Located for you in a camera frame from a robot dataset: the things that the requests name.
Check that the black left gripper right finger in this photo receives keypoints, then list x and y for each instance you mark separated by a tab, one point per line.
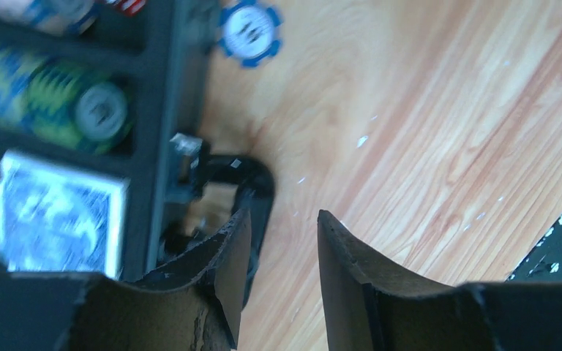
371	302

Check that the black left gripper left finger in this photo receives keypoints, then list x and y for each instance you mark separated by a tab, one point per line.
191	303

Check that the blue playing card deck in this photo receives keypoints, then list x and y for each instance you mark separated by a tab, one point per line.
55	217

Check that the chip front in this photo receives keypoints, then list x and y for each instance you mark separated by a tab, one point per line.
249	32

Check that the black poker set case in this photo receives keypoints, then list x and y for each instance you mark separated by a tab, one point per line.
163	55

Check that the red die by chips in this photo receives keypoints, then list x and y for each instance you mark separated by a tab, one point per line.
126	7

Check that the pink white poker chip stack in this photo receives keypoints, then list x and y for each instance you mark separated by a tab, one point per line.
60	18

